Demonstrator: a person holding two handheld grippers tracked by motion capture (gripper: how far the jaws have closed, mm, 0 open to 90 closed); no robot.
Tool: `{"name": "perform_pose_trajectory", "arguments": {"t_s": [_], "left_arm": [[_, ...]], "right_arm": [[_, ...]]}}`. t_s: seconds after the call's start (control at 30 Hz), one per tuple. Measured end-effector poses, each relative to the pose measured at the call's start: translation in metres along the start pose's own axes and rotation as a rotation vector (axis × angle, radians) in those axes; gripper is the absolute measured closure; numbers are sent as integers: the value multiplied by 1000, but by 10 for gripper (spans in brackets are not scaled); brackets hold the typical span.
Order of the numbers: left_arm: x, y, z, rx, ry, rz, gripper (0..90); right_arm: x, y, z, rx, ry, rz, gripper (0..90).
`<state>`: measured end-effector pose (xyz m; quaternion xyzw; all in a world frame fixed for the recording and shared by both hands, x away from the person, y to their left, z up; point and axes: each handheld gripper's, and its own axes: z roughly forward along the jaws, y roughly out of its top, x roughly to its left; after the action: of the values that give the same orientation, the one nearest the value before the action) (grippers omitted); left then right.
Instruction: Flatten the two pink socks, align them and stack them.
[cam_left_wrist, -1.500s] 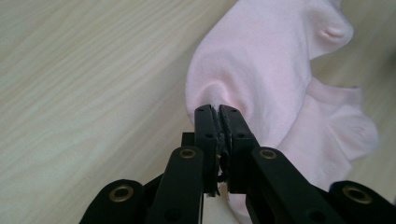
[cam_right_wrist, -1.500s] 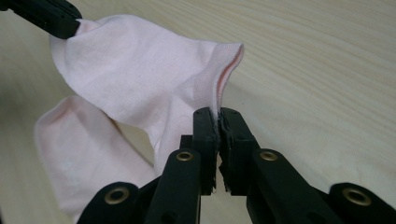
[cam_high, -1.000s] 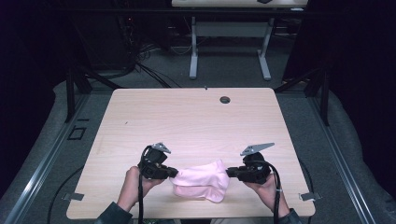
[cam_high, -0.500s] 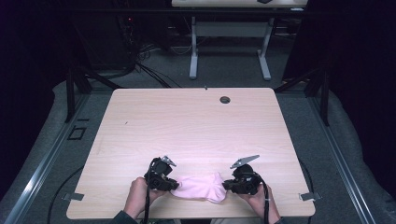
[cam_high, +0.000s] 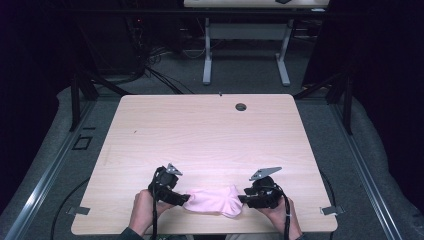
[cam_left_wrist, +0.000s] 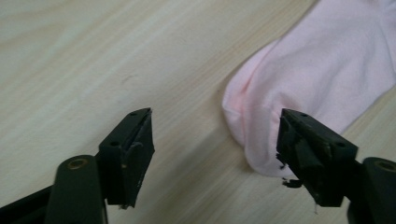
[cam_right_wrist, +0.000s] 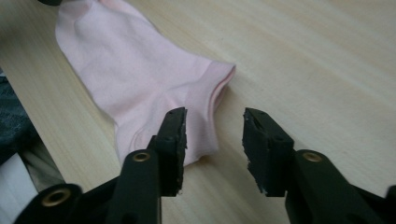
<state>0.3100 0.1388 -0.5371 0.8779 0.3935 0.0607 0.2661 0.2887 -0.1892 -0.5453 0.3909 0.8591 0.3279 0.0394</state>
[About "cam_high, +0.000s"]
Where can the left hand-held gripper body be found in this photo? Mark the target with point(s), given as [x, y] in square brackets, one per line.
[164, 182]

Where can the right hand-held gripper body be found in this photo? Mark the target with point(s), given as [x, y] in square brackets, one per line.
[265, 191]

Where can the pink sock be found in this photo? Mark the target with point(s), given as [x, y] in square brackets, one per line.
[213, 201]

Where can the person's right hand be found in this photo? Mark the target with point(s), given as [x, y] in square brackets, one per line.
[278, 216]

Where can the person's left hand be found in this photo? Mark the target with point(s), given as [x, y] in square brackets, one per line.
[143, 210]

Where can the black metal stand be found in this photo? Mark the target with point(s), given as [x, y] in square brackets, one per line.
[340, 93]
[83, 90]

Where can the white desk with metal legs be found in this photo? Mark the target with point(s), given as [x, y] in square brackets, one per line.
[246, 30]

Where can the grey metal table bracket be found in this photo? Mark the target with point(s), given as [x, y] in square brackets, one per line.
[78, 210]
[331, 210]

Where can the silver floor rail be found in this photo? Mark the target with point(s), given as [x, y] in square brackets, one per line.
[43, 186]
[365, 173]

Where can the black horizontal frame bar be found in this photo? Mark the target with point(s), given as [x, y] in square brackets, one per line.
[186, 12]

